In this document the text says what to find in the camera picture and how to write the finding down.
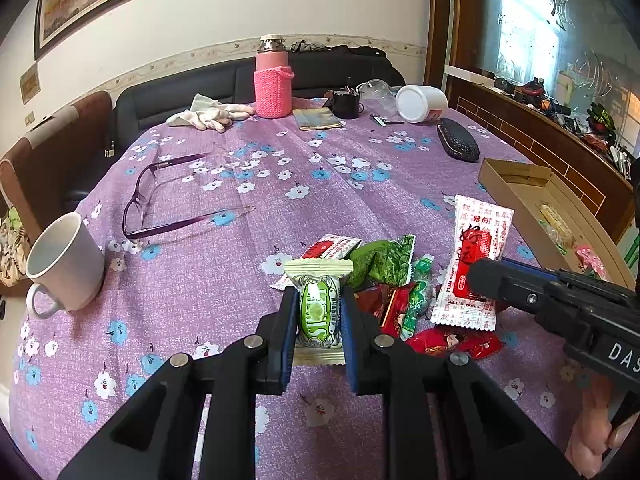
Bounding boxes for small wall plaque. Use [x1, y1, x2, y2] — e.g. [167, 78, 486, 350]
[19, 62, 41, 106]

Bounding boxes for long white red-print snack packet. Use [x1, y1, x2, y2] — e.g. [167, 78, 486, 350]
[430, 194, 515, 332]

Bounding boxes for patterned fabric bundle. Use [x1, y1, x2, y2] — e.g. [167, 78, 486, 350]
[0, 207, 32, 288]

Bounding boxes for etched glass panel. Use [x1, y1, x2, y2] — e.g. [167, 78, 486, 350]
[457, 0, 640, 111]

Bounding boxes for black eyeglasses case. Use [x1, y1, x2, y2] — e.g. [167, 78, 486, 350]
[436, 117, 481, 163]

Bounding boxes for black sofa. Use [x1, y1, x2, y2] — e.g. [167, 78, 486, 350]
[62, 55, 407, 211]

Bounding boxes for purple eyeglasses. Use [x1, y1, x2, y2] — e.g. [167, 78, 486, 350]
[122, 152, 256, 241]

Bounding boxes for small black container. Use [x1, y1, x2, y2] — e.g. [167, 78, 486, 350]
[332, 87, 362, 120]

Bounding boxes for olive notebook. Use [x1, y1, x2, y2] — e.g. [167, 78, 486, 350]
[292, 107, 343, 132]

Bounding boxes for white plastic jar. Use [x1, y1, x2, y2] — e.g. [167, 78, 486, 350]
[396, 85, 449, 124]

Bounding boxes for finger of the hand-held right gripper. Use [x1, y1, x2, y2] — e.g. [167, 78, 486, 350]
[470, 258, 566, 316]
[501, 258, 558, 283]

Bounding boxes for brown chair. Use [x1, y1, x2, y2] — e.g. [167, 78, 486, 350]
[0, 91, 115, 216]

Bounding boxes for dark cloth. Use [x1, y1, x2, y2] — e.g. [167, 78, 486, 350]
[292, 40, 388, 59]

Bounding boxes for pink snack packet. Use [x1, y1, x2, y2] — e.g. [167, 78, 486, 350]
[574, 244, 613, 282]

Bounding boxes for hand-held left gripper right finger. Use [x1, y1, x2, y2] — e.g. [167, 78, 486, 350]
[340, 286, 576, 480]

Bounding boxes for clutter of cables and tools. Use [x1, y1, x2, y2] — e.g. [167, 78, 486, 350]
[492, 74, 640, 178]

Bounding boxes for cardboard box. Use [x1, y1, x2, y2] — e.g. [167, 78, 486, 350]
[477, 158, 637, 291]

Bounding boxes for white ceramic mug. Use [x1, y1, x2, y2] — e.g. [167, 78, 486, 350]
[25, 211, 106, 319]

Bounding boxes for pink knit-sleeved thermos flask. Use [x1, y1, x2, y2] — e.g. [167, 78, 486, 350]
[253, 35, 295, 119]

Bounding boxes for person's right hand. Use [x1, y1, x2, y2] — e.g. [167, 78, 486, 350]
[565, 376, 635, 479]

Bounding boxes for brown wooden partition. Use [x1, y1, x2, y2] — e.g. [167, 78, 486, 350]
[424, 0, 640, 246]

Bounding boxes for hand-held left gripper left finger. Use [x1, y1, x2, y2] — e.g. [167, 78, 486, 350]
[57, 286, 301, 480]

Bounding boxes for framed painting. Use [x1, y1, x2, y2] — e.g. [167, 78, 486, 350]
[34, 0, 264, 61]

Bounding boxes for green twisted candy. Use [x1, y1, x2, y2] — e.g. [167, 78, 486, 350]
[406, 255, 437, 341]

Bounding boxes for pale yellow snack packet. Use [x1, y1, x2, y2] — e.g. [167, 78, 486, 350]
[537, 201, 575, 251]

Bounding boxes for green white snack packet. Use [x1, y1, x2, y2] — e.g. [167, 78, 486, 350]
[284, 259, 353, 366]

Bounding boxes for pile of assorted snack packets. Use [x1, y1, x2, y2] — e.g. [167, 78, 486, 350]
[270, 234, 505, 361]

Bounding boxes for clear plastic cup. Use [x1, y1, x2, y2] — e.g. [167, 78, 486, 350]
[360, 80, 401, 111]

